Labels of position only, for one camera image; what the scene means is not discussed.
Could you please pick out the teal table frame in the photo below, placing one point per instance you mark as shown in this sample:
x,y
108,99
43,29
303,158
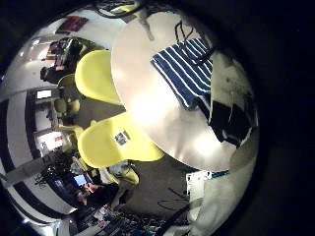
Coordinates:
x,y
220,173

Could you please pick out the seated person dark clothes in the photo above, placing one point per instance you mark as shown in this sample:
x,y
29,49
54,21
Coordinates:
x,y
52,73

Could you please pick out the yellow chair with sticker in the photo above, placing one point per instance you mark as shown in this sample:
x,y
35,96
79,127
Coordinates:
x,y
111,144

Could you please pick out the small white-screen monitor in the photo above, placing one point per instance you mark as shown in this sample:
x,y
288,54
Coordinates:
x,y
44,94

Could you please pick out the large white-screen monitor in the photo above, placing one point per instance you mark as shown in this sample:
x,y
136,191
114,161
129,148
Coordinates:
x,y
50,141

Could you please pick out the square marker sticker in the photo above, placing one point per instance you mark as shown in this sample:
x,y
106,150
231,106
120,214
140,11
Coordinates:
x,y
121,137

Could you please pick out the blue-screen laptop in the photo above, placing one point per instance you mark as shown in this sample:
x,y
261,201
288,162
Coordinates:
x,y
79,179

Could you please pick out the navy white striped cloth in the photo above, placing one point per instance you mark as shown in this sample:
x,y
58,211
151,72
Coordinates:
x,y
187,73

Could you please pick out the plain yellow chair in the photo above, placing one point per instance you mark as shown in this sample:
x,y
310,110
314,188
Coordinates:
x,y
95,77

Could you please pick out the red wall poster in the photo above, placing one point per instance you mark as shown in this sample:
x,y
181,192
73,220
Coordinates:
x,y
72,23

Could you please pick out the person at laptop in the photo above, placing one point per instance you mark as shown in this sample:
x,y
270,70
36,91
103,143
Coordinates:
x,y
95,193

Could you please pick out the small yellow-green chair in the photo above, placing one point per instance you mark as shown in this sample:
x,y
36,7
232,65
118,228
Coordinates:
x,y
129,175

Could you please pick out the olive office chair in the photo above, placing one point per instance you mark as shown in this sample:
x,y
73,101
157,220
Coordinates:
x,y
67,105

